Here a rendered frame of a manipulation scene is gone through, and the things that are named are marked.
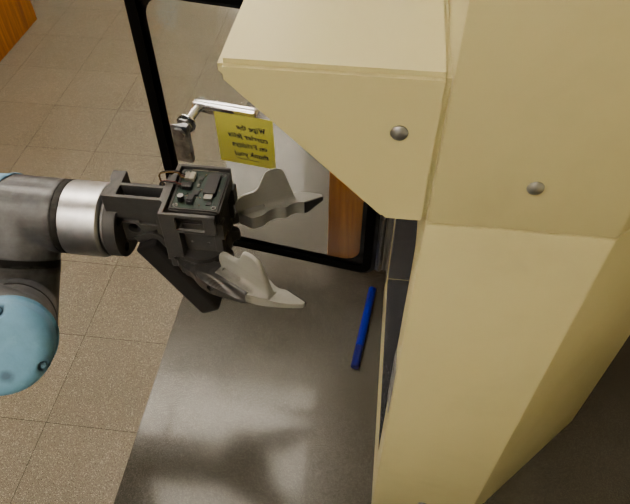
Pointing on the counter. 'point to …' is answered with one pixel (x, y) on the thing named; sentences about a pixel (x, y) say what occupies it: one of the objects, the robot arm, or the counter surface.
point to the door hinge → (385, 245)
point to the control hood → (351, 88)
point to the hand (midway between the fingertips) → (315, 251)
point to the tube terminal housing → (521, 244)
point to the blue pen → (363, 328)
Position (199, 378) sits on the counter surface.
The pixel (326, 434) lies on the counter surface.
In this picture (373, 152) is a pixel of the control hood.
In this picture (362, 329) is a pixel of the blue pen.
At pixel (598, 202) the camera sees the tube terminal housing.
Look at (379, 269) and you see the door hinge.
